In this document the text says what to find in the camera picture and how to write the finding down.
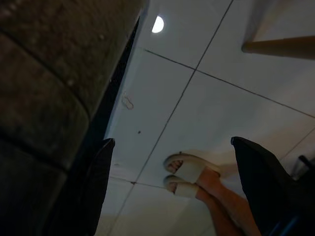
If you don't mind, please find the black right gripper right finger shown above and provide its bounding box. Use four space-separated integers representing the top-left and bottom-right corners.
230 136 315 236

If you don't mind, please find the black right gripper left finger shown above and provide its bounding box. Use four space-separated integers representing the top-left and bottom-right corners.
64 138 116 236

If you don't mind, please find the bare person leg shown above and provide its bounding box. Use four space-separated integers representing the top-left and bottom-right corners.
195 188 243 236
196 169 263 236

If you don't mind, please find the white slide sandal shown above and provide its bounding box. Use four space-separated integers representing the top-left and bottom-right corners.
163 175 199 199
163 153 221 184

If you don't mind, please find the small white paper scrap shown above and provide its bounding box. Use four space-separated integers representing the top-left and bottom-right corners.
122 92 134 110

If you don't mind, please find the dark grey fabric sofa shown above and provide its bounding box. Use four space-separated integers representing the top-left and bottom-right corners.
0 0 150 236

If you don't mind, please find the wooden furniture leg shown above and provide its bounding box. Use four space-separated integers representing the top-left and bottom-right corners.
241 35 315 60

